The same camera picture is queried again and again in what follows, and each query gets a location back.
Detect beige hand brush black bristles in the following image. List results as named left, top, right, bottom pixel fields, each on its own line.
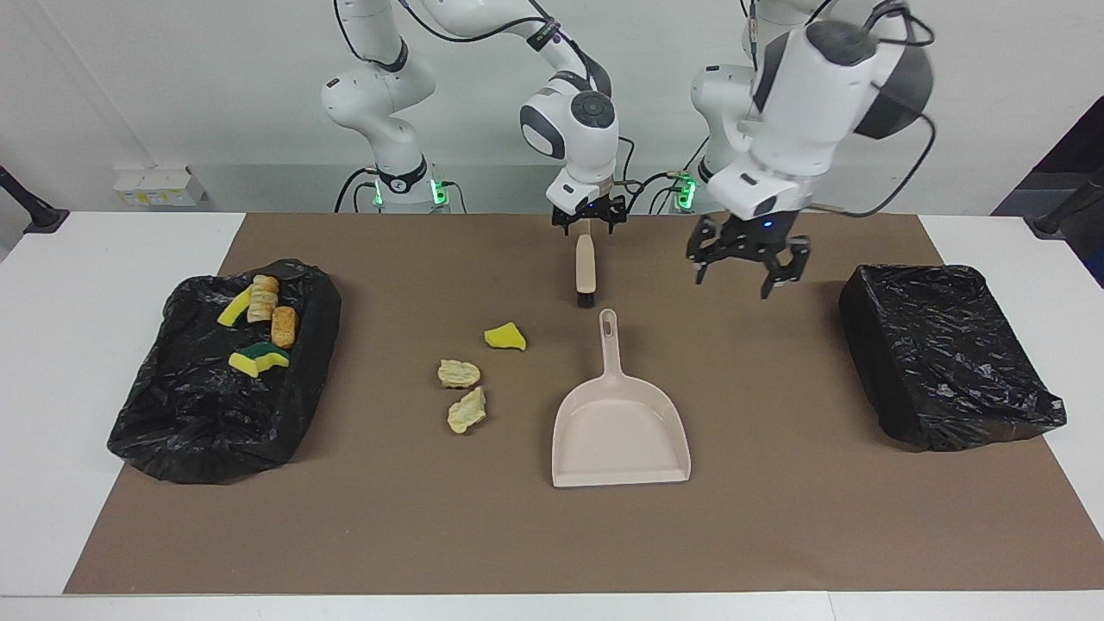
left=574, top=220, right=599, bottom=309

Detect brown paper table mat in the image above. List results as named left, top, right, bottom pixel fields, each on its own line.
left=63, top=213, right=1104, bottom=596

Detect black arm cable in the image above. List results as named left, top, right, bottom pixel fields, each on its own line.
left=811, top=0, right=938, bottom=218
left=332, top=0, right=682, bottom=208

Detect black bag lined bin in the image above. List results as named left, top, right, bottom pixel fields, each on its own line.
left=106, top=259, right=343, bottom=485
left=838, top=264, right=1068, bottom=452

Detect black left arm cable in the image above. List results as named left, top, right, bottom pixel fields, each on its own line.
left=811, top=0, right=938, bottom=218

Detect black stand leg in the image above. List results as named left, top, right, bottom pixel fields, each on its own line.
left=1032, top=168, right=1104, bottom=240
left=0, top=166, right=70, bottom=235

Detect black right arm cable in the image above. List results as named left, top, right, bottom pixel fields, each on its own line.
left=332, top=0, right=682, bottom=208

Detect black base cable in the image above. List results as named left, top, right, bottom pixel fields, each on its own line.
left=335, top=167, right=377, bottom=214
left=647, top=171, right=691, bottom=215

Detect dark partition panel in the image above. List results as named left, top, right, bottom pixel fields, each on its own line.
left=992, top=93, right=1104, bottom=287

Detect L-shaped green yellow sponge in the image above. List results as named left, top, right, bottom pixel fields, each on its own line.
left=229, top=342, right=292, bottom=379

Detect white power outlet box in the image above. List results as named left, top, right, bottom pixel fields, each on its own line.
left=113, top=165, right=209, bottom=209

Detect striped orange bread roll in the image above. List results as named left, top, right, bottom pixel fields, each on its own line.
left=247, top=274, right=280, bottom=324

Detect beige plastic dustpan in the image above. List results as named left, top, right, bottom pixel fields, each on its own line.
left=551, top=308, right=693, bottom=489

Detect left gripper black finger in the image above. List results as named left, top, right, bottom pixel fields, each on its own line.
left=687, top=241, right=721, bottom=285
left=759, top=240, right=812, bottom=300

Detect green yellow sponge chunk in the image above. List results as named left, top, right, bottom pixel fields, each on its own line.
left=216, top=287, right=254, bottom=328

